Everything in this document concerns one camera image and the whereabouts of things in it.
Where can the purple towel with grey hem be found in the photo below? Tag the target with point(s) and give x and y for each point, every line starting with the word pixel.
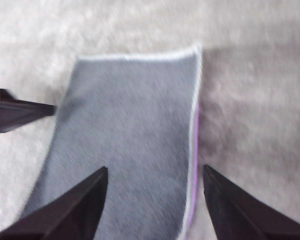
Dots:
pixel 130 125

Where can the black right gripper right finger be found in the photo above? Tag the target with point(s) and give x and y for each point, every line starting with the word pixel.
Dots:
pixel 235 215

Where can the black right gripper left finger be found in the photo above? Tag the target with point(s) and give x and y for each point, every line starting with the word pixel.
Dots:
pixel 77 210

